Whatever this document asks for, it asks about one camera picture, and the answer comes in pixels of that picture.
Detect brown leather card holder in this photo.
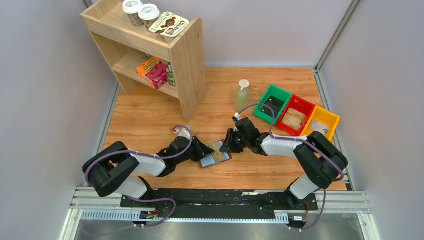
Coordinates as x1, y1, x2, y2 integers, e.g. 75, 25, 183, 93
199, 140, 232, 169

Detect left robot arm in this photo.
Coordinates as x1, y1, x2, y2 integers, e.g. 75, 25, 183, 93
82, 136, 215, 199

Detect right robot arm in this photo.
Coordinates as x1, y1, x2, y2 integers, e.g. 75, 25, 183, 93
220, 117, 349, 200

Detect black card in green bin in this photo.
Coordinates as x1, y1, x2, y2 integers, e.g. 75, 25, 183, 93
260, 96, 285, 119

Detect gold card in red bin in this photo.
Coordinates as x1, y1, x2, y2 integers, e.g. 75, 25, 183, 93
287, 108, 306, 121

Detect silver card in yellow bin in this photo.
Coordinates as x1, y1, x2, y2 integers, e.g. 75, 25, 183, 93
309, 119, 330, 136

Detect green soap bottle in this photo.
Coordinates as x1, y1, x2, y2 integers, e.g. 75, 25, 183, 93
234, 79, 250, 112

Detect green plastic bin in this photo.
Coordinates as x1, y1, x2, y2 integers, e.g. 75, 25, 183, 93
253, 84, 293, 125

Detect red plastic bin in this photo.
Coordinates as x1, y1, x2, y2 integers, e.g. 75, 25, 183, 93
275, 94, 316, 136

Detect green box on shelf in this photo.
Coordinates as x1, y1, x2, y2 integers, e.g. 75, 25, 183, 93
166, 62, 177, 88

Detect yellow plastic bin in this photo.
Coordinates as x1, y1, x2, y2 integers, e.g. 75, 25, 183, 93
300, 105, 341, 142

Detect pink snack box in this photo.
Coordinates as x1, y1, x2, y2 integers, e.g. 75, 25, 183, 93
144, 63, 168, 90

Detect wooden shelf unit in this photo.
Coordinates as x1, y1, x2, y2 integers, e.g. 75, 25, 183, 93
80, 0, 206, 123

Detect orange snack box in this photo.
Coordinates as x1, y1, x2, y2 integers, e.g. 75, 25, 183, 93
137, 56, 163, 80

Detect Chobani yogurt package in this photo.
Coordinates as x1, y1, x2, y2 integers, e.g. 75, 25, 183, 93
149, 11, 190, 38

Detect white lidded cup right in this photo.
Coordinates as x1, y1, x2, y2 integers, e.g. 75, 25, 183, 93
138, 3, 161, 30

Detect white lidded cup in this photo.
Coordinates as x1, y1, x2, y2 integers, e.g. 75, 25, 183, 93
122, 0, 144, 27
138, 3, 161, 30

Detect white lidded cup left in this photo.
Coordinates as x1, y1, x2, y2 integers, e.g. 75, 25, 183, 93
122, 0, 144, 27

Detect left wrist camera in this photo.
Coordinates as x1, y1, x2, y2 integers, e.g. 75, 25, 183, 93
173, 125, 192, 140

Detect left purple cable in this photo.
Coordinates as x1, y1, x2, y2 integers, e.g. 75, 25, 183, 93
84, 124, 194, 229

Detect purple cable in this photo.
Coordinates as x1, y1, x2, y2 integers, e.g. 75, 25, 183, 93
84, 124, 194, 229
237, 103, 345, 232

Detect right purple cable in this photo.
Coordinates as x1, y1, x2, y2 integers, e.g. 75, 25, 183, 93
237, 103, 345, 232

